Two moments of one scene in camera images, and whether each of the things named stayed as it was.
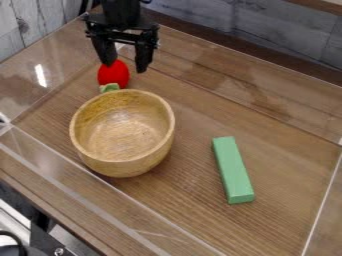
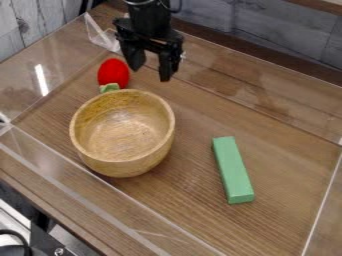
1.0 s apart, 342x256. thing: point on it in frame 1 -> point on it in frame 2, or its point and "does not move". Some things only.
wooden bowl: x=122 y=131 does not move
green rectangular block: x=240 y=190 does not move
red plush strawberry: x=114 y=74 does not move
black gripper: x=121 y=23 -> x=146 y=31
